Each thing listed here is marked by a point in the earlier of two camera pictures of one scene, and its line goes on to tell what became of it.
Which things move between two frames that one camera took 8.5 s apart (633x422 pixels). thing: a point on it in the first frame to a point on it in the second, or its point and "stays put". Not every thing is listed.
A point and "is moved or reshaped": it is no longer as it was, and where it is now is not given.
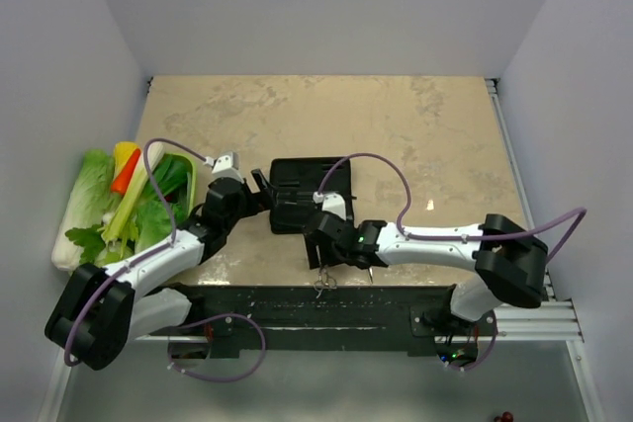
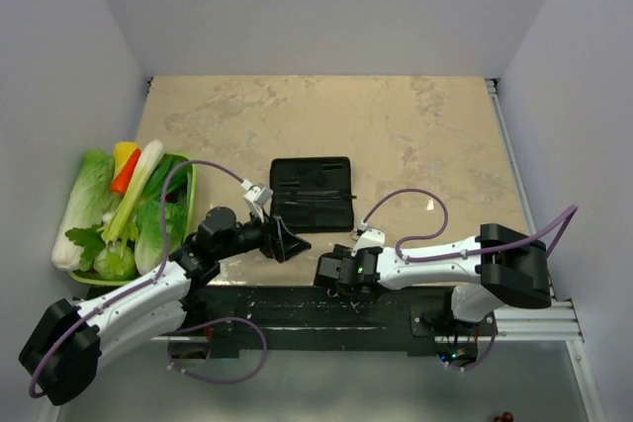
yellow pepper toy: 123,152 stays put
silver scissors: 324,282 is moved or reshaped
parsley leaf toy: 91,239 stays put
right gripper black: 313,254 to 341,252
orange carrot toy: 121,181 stays put
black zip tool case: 293,183 stays put
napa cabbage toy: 92,199 stays put
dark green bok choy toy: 169,181 stays put
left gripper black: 257,202 to 278,241
